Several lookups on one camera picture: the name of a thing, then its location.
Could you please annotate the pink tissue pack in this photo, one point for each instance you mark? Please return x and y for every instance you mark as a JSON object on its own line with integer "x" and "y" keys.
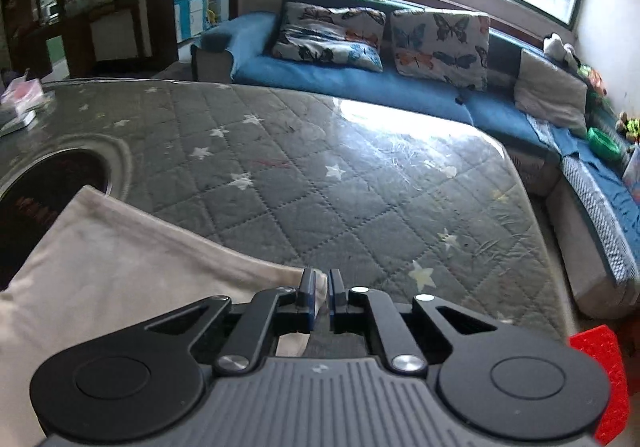
{"x": 25, "y": 94}

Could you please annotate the grey cushion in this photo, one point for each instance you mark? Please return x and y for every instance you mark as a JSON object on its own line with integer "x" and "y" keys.
{"x": 550, "y": 92}

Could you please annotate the green bowl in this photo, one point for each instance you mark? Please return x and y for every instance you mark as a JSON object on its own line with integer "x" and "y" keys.
{"x": 604, "y": 143}

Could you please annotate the small colourful toy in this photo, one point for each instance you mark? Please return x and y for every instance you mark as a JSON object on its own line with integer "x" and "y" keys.
{"x": 630, "y": 127}
{"x": 594, "y": 82}

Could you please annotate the dark wooden shelf cabinet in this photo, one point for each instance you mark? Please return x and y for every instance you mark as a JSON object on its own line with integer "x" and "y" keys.
{"x": 75, "y": 27}

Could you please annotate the light blue cabinet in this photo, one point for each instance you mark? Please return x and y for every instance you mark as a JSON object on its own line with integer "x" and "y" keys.
{"x": 190, "y": 9}

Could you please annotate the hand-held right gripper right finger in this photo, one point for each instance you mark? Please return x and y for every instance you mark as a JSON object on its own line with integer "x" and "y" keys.
{"x": 336, "y": 292}

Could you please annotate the red textured plastic object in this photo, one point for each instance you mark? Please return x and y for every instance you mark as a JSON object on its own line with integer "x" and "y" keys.
{"x": 602, "y": 367}

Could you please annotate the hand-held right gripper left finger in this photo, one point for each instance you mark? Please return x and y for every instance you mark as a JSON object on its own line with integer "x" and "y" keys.
{"x": 311, "y": 298}

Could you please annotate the white plush toy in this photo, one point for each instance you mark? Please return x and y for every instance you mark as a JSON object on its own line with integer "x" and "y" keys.
{"x": 557, "y": 47}

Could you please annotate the blue sofa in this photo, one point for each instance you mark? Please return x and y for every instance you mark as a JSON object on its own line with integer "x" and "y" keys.
{"x": 325, "y": 72}

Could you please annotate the beige cloth garment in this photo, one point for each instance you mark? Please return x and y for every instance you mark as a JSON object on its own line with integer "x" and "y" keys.
{"x": 125, "y": 267}

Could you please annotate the butterfly print pillow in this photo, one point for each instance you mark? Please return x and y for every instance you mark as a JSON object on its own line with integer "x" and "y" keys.
{"x": 325, "y": 34}
{"x": 440, "y": 49}

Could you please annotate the flat white box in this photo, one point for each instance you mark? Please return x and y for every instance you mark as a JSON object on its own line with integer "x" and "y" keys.
{"x": 15, "y": 123}

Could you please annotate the round black induction cooker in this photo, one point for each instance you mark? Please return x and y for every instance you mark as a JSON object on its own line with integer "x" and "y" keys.
{"x": 45, "y": 187}

